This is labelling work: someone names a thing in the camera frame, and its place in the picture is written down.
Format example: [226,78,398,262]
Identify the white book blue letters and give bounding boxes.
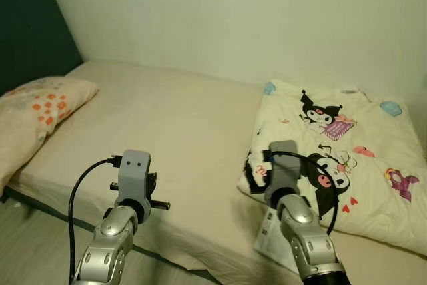
[254,206,299,274]

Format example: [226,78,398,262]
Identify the cream cartoon print blanket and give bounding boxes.
[237,79,427,257]

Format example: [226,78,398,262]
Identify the pink dotted pillow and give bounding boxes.
[0,76,100,194]

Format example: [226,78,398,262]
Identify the cream sheeted mattress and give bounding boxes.
[3,59,427,285]

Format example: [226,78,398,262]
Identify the dark teal upholstered headboard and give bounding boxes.
[0,0,85,96]

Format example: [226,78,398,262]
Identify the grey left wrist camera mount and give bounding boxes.
[115,150,153,200]

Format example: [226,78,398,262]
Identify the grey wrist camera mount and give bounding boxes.
[265,140,302,207]
[115,150,153,200]

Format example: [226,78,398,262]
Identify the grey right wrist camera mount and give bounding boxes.
[265,140,302,207]

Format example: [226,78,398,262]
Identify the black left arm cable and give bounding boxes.
[68,156,125,280]

